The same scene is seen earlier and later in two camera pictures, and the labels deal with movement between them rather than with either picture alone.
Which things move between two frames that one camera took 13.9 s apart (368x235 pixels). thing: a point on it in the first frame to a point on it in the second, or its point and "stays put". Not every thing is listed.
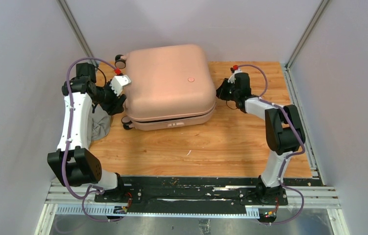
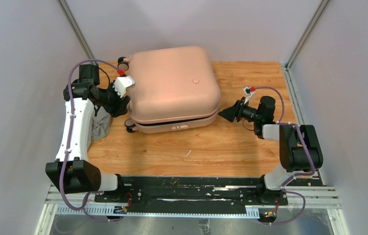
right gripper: (221, 93) to (235, 111)
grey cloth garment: (98, 125) stays put
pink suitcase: (171, 87) stays put
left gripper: (113, 106) stays put
